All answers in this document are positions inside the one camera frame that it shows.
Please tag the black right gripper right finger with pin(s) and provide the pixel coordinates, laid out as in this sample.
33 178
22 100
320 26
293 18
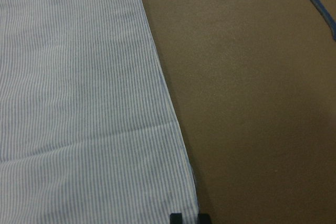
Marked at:
203 219

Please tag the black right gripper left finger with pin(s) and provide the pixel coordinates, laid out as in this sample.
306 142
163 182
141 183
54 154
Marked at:
175 218

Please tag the light blue striped shirt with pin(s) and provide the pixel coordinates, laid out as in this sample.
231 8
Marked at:
88 129

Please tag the brown paper table cover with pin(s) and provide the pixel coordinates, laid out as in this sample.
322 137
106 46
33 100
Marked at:
253 86

